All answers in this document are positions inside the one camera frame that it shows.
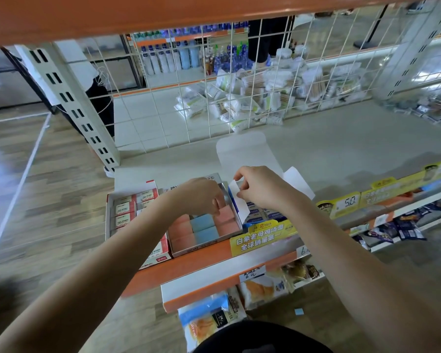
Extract person's right hand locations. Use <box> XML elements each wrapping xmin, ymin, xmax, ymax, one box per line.
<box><xmin>234</xmin><ymin>166</ymin><xmax>311</xmax><ymax>213</ymax></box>

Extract person's left hand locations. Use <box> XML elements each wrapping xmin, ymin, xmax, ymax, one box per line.
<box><xmin>165</xmin><ymin>177</ymin><xmax>227</xmax><ymax>220</ymax></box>

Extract box of pink-blue erasers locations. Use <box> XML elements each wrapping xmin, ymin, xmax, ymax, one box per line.
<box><xmin>162</xmin><ymin>173</ymin><xmax>245</xmax><ymax>258</ymax></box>

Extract blue white eraser box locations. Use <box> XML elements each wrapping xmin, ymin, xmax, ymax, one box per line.
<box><xmin>215</xmin><ymin>130</ymin><xmax>317</xmax><ymax>227</ymax></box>

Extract red eraser display box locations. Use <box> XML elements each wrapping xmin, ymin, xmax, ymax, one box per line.
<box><xmin>105</xmin><ymin>180</ymin><xmax>173</xmax><ymax>271</ymax></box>

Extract person's right forearm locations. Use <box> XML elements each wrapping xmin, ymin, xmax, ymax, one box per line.
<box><xmin>287</xmin><ymin>193</ymin><xmax>441</xmax><ymax>353</ymax></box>

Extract person's left forearm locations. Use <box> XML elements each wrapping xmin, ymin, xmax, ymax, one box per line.
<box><xmin>0</xmin><ymin>192</ymin><xmax>188</xmax><ymax>353</ymax></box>

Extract snack packets on lower shelf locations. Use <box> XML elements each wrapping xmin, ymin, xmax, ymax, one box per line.
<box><xmin>229</xmin><ymin>219</ymin><xmax>299</xmax><ymax>256</ymax></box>

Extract white orange metal shelf unit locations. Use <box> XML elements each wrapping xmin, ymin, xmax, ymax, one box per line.
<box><xmin>0</xmin><ymin>0</ymin><xmax>441</xmax><ymax>313</ymax></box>

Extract pile of white packets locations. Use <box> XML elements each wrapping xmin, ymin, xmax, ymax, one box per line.
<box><xmin>172</xmin><ymin>46</ymin><xmax>376</xmax><ymax>134</ymax></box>

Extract yellow price label strip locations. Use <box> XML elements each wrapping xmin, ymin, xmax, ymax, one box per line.
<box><xmin>315</xmin><ymin>154</ymin><xmax>441</xmax><ymax>220</ymax></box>

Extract blue orange snack packet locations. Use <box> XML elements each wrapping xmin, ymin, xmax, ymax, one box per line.
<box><xmin>178</xmin><ymin>288</ymin><xmax>248</xmax><ymax>353</ymax></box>

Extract row of dark snack packets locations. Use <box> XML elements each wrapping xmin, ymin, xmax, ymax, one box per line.
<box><xmin>351</xmin><ymin>195</ymin><xmax>441</xmax><ymax>251</ymax></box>

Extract row of blue bottles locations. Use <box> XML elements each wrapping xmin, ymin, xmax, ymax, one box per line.
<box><xmin>132</xmin><ymin>24</ymin><xmax>252</xmax><ymax>78</ymax></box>

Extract white wire grid panel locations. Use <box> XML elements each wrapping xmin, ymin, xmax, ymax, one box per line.
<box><xmin>96</xmin><ymin>3</ymin><xmax>441</xmax><ymax>155</ymax></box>

